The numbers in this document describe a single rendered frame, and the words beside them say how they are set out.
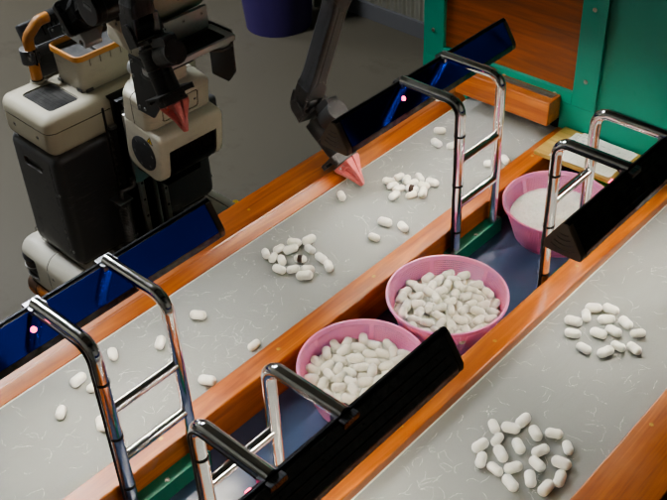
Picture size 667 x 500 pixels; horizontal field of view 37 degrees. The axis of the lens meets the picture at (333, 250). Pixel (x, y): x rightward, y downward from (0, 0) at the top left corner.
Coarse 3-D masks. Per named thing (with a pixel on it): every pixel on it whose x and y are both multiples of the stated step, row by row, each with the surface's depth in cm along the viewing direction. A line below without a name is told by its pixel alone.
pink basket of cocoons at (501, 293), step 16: (432, 256) 228; (448, 256) 228; (400, 272) 225; (416, 272) 228; (432, 272) 230; (480, 272) 226; (496, 272) 223; (400, 288) 226; (496, 288) 223; (400, 320) 212; (496, 320) 211; (416, 336) 214; (464, 336) 209; (480, 336) 213; (464, 352) 216
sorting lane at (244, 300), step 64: (448, 128) 277; (512, 128) 275; (384, 192) 254; (448, 192) 253; (256, 256) 236; (384, 256) 234; (192, 320) 219; (256, 320) 218; (64, 384) 205; (128, 384) 205; (192, 384) 204; (0, 448) 192; (64, 448) 192
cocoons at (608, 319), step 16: (592, 304) 215; (608, 304) 215; (576, 320) 211; (608, 320) 212; (624, 320) 211; (576, 336) 209; (640, 336) 208; (608, 352) 204; (640, 352) 204; (528, 416) 191; (496, 432) 189; (512, 432) 189; (560, 432) 188; (480, 448) 186; (496, 448) 185; (544, 448) 185; (480, 464) 183; (496, 464) 182; (512, 464) 182; (544, 464) 182; (560, 464) 182; (512, 480) 179; (528, 480) 179; (544, 480) 180; (560, 480) 179; (544, 496) 178
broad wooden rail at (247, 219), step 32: (416, 128) 276; (320, 160) 262; (256, 192) 252; (288, 192) 251; (320, 192) 254; (224, 224) 242; (256, 224) 242; (224, 256) 236; (96, 320) 216; (128, 320) 219; (64, 352) 210; (0, 384) 203; (32, 384) 205
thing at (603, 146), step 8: (576, 136) 264; (584, 136) 264; (600, 144) 260; (608, 144) 260; (568, 152) 258; (608, 152) 257; (616, 152) 257; (624, 152) 257; (632, 152) 257; (568, 160) 255; (576, 160) 255; (584, 160) 255; (600, 168) 252; (608, 168) 252; (608, 176) 249
